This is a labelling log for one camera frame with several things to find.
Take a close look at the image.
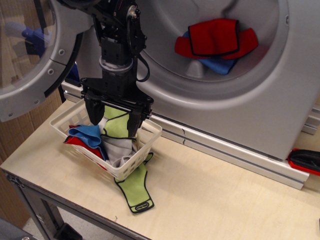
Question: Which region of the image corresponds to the blue cloth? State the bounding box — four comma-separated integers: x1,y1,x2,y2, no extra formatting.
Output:
174,30,237,75
67,124,110,162

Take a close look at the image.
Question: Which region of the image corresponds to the red cloth black trim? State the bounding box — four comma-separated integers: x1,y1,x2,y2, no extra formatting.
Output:
174,18,259,60

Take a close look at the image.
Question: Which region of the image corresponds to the white plastic basket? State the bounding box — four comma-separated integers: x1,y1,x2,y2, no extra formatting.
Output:
50,99,162,181

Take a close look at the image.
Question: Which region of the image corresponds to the aluminium extrusion rail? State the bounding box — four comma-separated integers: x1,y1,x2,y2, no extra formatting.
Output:
61,81,320,190

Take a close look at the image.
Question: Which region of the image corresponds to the blue cloth in basket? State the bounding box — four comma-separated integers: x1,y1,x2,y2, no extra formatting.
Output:
67,124,110,162

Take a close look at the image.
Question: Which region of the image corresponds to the grey toy washing machine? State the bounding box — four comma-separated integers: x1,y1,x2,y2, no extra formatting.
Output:
74,0,320,161

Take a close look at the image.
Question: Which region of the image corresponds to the red and black clamp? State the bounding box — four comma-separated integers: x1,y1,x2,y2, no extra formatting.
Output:
287,148,320,176

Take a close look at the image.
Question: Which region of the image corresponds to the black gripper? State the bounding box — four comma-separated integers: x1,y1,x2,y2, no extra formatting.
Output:
80,67,154,138

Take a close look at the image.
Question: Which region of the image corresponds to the blue object behind door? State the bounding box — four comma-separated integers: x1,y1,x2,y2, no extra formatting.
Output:
4,21,52,58

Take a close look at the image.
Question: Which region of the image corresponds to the grey cloth in basket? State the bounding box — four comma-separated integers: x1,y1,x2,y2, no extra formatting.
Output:
98,116,138,168

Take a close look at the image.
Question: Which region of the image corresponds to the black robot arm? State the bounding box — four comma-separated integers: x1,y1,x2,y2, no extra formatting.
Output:
60,0,154,138

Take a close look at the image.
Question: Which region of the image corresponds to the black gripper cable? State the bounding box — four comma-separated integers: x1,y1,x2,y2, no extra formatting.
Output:
126,4,151,83

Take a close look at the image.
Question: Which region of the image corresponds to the red cloth in basket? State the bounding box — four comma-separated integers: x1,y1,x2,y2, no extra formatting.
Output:
62,124,108,172

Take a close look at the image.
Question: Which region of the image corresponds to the round washing machine door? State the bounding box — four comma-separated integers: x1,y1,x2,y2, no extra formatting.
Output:
0,0,93,122

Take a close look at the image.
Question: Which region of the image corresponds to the grey metal table frame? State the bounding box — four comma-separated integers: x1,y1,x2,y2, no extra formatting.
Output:
2,169,147,240

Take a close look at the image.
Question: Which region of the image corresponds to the green cloth black trim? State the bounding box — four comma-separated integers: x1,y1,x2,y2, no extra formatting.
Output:
103,106,154,214

